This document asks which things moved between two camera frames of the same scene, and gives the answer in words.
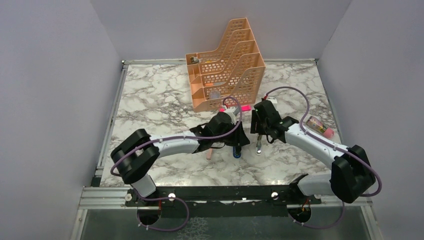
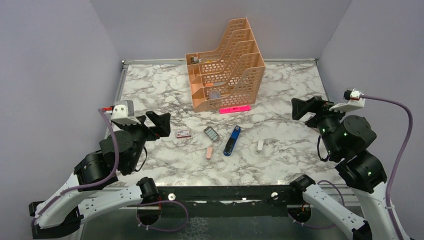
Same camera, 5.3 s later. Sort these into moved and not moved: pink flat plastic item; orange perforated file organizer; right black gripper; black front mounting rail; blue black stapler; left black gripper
Moved: left black gripper; blue black stapler; right black gripper
Not moved: orange perforated file organizer; black front mounting rail; pink flat plastic item
